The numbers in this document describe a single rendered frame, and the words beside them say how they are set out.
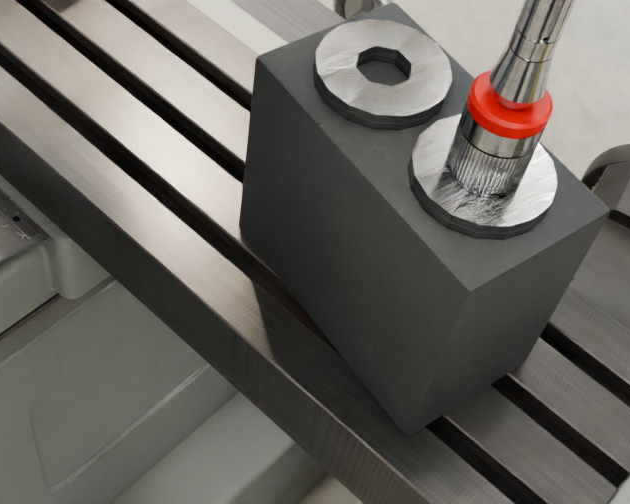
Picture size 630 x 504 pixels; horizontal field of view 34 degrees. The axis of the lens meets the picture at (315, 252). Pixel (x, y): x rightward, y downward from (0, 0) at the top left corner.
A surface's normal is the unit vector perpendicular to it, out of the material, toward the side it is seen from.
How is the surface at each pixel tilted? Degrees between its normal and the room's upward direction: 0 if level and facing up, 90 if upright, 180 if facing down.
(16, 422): 90
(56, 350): 90
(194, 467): 0
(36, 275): 90
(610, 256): 0
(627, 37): 0
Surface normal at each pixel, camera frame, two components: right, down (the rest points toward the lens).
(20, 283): 0.73, 0.60
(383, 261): -0.80, 0.41
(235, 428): 0.12, -0.59
